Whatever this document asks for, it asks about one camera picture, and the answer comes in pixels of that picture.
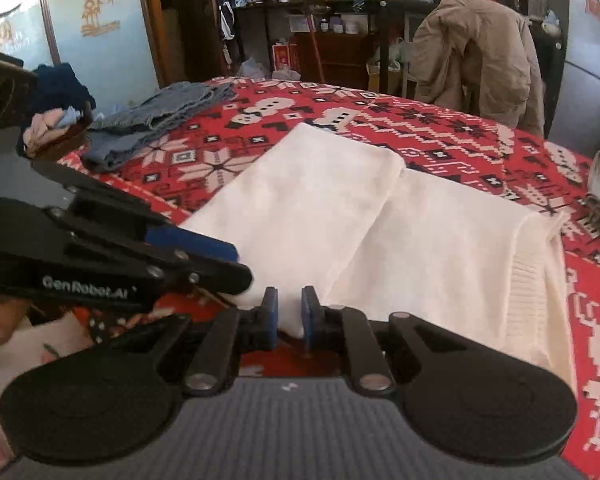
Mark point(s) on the blue denim jeans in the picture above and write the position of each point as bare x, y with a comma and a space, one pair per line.
150, 115

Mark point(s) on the red patterned blanket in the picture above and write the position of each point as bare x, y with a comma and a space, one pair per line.
430, 130

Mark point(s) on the navy blue cloth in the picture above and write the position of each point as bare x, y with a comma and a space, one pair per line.
62, 85

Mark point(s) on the plain white bag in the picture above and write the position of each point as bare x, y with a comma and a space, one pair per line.
285, 75

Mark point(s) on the person's left hand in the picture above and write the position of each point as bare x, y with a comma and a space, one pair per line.
0, 322

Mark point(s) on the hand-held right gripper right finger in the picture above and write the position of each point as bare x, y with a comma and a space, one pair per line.
307, 317

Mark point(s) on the red box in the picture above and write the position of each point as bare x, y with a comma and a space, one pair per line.
285, 57

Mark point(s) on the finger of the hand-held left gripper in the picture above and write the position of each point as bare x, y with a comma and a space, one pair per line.
225, 280
195, 245

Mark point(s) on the light blue plush toy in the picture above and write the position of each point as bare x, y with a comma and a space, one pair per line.
552, 22

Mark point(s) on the hanging white navy cloth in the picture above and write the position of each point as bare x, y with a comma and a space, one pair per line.
226, 17

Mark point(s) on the dark cluttered desk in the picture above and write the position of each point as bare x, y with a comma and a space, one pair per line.
345, 55

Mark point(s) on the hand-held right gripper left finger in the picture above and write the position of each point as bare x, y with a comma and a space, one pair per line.
272, 315

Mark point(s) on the silver refrigerator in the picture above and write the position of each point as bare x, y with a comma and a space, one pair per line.
590, 85

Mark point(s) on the gold wall sticker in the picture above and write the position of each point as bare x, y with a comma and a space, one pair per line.
99, 15

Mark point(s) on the yellow paper bag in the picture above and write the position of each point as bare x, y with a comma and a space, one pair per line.
380, 77

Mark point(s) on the white knitted vest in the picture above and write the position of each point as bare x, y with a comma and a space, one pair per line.
380, 240

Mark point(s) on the dark wooden door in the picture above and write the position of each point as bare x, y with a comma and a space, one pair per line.
185, 20

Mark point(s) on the beige jacket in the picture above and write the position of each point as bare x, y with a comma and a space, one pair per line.
480, 60

